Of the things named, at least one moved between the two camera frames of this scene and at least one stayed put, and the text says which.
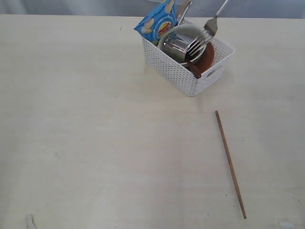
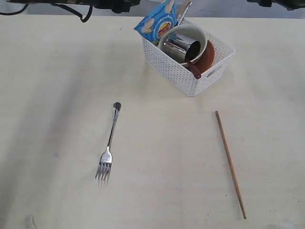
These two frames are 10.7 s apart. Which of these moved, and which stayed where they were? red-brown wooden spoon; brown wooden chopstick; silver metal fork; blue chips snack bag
Moved: silver metal fork
Stayed: red-brown wooden spoon; brown wooden chopstick; blue chips snack bag
